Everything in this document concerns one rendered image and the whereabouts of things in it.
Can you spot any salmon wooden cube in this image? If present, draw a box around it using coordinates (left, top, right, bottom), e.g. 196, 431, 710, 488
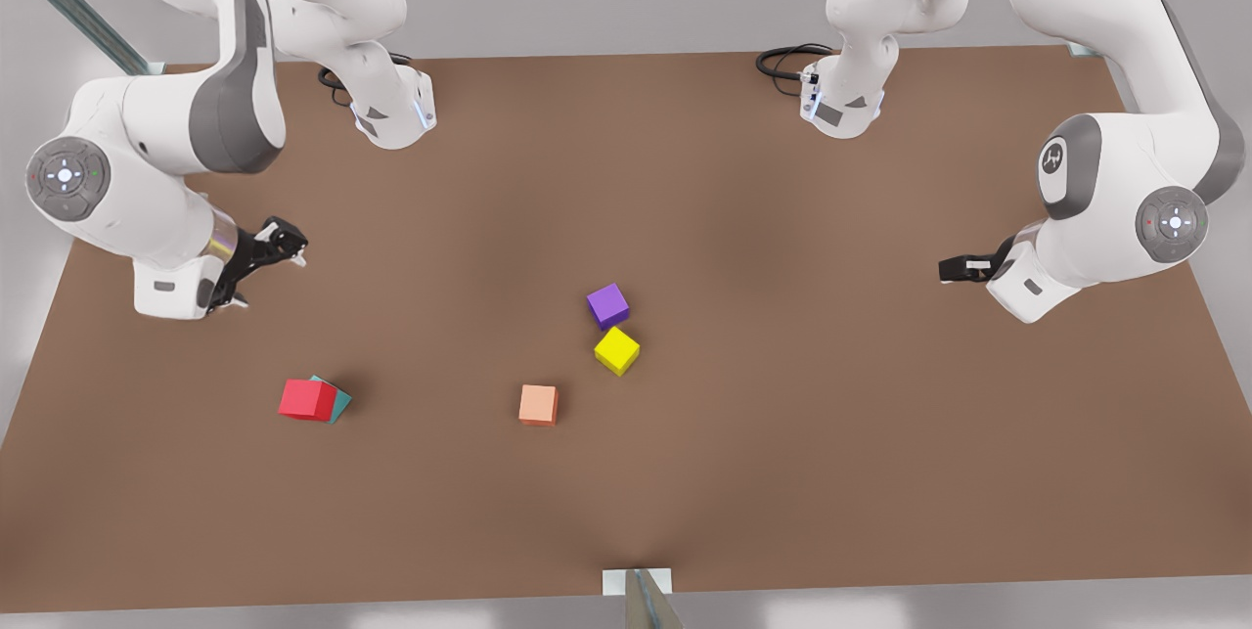
518, 384, 559, 427

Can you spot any purple wooden cube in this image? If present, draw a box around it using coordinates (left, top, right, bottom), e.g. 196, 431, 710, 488
586, 283, 631, 332

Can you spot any yellow wooden cube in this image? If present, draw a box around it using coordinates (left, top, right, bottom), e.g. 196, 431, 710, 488
594, 326, 642, 378

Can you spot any teal wooden cube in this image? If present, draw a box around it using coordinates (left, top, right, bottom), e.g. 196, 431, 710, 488
310, 375, 353, 426

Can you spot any red wooden cube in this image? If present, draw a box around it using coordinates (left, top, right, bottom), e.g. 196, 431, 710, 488
278, 379, 338, 423

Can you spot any black cable loop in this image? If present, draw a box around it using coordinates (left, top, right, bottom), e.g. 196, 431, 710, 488
317, 52, 416, 110
755, 43, 838, 100

